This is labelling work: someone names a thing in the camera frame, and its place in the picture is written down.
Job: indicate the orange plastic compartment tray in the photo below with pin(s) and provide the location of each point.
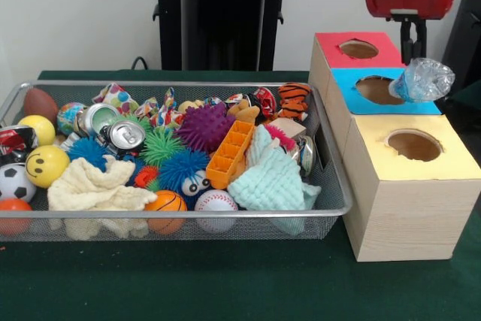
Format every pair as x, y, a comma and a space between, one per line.
229, 155

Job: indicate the small brown football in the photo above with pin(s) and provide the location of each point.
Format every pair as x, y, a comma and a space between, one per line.
39, 103

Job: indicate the yellow smiley ball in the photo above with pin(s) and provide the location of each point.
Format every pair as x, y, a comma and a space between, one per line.
47, 166

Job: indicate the dark green table cloth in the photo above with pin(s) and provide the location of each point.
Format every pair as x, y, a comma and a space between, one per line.
469, 110
225, 283

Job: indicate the small white baseball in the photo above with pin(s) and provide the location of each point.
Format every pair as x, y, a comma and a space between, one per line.
216, 202

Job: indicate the cream waffle cloth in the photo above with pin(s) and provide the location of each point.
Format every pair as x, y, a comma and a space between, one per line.
94, 189

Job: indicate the shallow silver mesh bin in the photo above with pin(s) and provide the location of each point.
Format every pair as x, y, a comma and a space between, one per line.
112, 214

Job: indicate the black upright panel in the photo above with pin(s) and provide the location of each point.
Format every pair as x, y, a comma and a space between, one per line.
467, 46

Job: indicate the small soccer ball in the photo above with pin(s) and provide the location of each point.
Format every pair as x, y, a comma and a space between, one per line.
15, 183

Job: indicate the tiger plush toy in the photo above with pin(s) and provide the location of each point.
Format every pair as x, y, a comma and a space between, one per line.
295, 101

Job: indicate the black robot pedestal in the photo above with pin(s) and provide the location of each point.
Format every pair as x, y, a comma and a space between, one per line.
218, 16

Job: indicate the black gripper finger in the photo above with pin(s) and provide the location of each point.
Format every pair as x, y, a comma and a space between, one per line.
420, 46
406, 48

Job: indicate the wooden box with three holes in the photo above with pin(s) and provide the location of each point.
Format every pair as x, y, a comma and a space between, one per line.
406, 215

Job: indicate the crushed clear plastic bottle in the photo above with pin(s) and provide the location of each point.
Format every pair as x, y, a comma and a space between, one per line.
424, 80

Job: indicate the light blue knitted cloth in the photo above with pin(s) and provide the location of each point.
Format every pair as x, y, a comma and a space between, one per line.
270, 182

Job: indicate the small orange basketball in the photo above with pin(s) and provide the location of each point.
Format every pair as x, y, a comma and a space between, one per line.
167, 202

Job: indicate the plain orange ball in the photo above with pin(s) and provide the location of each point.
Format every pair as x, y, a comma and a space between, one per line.
13, 210

